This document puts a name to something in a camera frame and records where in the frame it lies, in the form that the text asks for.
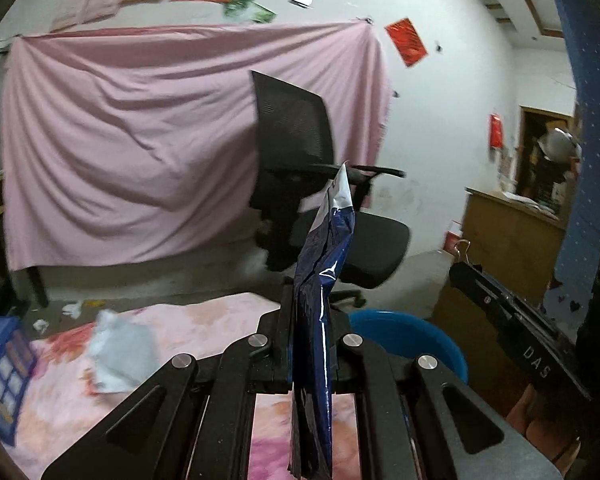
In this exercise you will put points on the red wall paper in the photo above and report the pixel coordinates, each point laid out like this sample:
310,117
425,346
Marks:
405,42

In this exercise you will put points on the red hanging ornament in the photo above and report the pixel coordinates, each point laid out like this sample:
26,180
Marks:
496,132

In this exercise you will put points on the white crumpled tissue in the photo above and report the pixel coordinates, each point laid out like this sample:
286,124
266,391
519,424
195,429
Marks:
40,326
72,309

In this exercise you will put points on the pink hanging bed sheet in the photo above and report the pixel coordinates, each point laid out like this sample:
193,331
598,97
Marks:
130,160

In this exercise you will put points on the wooden door frame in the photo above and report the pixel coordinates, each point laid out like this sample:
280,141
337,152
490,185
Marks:
527,160

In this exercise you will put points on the blue plastic basin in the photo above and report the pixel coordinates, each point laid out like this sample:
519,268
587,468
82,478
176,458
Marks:
405,335

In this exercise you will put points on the small red box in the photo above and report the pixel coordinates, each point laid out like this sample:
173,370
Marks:
452,244

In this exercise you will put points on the blue dotted curtain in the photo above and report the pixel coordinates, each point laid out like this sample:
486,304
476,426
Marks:
590,110

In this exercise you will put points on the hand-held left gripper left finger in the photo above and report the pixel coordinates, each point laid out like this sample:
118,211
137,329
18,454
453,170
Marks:
275,350

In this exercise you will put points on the green wall photo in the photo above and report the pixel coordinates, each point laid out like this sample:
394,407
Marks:
237,6
261,14

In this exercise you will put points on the black mesh office chair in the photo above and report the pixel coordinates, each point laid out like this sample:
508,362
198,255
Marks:
290,125

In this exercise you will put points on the dark blue snack packet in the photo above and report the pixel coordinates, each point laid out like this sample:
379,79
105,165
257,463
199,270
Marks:
315,310

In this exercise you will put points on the white crumpled plastic bag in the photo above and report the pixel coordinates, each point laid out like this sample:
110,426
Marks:
120,355

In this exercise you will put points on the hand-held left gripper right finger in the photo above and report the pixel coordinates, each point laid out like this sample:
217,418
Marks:
350,365

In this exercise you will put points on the blue cardboard box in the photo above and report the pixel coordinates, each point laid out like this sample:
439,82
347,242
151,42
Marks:
5,375

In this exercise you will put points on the wooden cabinet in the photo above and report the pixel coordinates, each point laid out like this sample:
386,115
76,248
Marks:
505,240

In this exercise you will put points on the white hanging plastic bag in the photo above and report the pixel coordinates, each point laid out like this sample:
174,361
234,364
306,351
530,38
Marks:
557,145

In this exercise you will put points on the person's right hand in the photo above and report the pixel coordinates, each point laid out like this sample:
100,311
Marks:
550,425

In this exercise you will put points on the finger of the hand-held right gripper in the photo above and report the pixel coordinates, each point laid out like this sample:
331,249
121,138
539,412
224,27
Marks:
480,292

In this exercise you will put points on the pink floral blanket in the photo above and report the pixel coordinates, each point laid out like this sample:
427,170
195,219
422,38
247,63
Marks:
190,320

